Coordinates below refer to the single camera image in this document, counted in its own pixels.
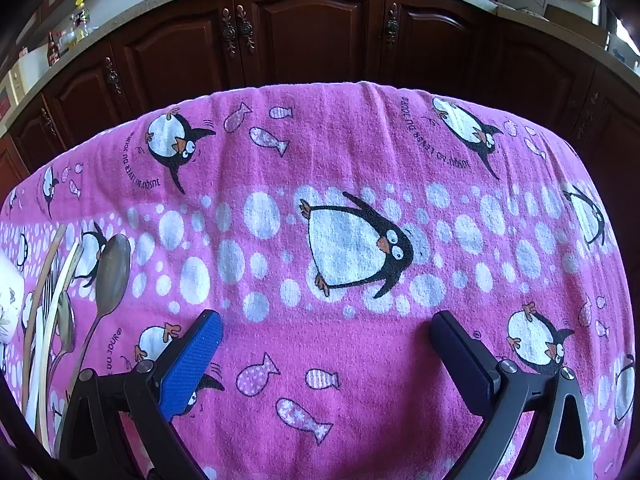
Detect clear bottle with yellow cap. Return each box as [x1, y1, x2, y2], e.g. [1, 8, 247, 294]
[72, 0, 93, 36]

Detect dark brown base cabinets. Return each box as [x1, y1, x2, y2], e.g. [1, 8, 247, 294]
[0, 0, 640, 221]

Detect large metal spoon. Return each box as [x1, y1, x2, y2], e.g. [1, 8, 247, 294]
[75, 234, 132, 376]

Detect pink penguin printed cloth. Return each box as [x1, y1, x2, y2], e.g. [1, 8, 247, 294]
[0, 80, 638, 480]

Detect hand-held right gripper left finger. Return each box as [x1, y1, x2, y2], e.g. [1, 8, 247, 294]
[55, 310, 224, 480]

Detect white floral utensil cup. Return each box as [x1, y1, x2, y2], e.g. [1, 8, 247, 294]
[0, 255, 26, 346]

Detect small metal spoon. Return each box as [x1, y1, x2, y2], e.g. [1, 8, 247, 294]
[50, 290, 77, 386]

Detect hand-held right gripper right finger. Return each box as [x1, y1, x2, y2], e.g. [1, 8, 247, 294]
[430, 310, 596, 480]

